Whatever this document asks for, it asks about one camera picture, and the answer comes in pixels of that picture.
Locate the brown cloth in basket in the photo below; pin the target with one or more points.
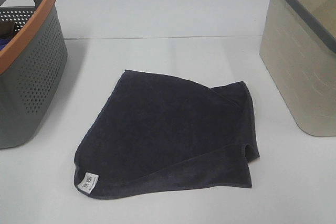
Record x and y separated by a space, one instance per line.
6 28

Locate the blue cloth in basket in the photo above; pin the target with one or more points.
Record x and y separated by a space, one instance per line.
4 42

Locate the beige basket grey rim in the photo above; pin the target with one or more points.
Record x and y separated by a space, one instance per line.
298 50

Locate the grey perforated basket orange rim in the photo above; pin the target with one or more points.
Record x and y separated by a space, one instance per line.
32 64

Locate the dark navy towel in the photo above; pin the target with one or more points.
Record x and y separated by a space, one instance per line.
162 133

